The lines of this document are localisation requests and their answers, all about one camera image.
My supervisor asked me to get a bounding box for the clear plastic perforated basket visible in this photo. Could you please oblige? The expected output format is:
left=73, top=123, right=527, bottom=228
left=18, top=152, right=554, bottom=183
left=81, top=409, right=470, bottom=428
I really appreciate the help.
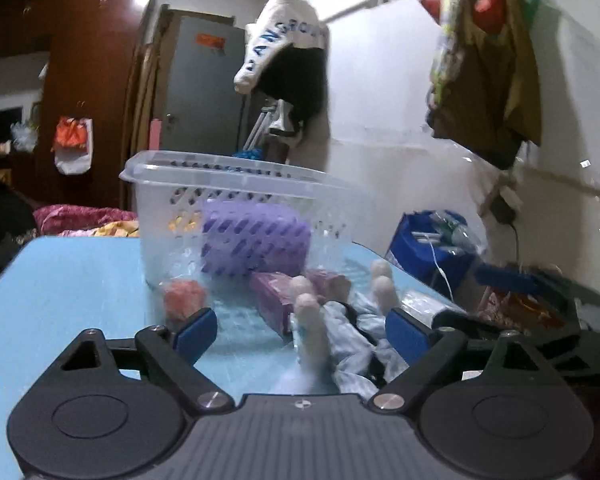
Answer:
left=120, top=151, right=375, bottom=286

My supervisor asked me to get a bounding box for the dark red wooden wardrobe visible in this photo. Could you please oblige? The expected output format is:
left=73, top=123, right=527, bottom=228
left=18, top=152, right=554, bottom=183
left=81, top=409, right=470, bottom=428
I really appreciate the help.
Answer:
left=0, top=0, right=154, bottom=207

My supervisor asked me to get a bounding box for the clear plastic bag with white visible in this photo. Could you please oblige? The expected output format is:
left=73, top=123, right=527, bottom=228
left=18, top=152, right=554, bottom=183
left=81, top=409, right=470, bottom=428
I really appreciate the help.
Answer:
left=401, top=289, right=454, bottom=328

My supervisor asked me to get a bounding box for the blue shopping bag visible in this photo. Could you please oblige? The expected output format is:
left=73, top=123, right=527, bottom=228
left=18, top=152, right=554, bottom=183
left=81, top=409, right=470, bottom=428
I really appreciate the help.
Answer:
left=385, top=209, right=483, bottom=300

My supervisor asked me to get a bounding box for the orange white hanging bag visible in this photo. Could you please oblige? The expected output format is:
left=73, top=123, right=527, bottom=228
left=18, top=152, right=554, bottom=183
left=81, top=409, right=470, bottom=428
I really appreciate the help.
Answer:
left=52, top=116, right=94, bottom=176

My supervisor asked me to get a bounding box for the white printed hanging shirt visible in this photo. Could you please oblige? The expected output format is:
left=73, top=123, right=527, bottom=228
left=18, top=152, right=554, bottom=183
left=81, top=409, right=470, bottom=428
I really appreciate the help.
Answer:
left=234, top=0, right=326, bottom=94

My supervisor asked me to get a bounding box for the red round toy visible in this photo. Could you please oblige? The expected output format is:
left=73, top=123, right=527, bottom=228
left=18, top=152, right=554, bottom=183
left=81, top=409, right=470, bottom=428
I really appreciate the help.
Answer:
left=162, top=280, right=207, bottom=321

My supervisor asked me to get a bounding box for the black hanging garment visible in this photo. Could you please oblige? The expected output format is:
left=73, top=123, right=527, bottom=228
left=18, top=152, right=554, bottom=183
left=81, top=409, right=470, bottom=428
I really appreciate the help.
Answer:
left=256, top=46, right=327, bottom=128

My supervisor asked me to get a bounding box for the purple cardboard box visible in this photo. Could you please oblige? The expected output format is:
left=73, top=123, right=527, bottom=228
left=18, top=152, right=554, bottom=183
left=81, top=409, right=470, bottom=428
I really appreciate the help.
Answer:
left=249, top=269, right=352, bottom=336

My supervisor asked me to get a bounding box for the brown hanging jacket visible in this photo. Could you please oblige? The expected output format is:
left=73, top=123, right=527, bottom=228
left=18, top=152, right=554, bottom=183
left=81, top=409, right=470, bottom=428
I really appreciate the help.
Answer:
left=420, top=0, right=542, bottom=170

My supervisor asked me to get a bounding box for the grey metal door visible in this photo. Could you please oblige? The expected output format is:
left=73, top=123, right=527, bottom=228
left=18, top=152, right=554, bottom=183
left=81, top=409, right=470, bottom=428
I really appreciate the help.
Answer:
left=160, top=12, right=245, bottom=155

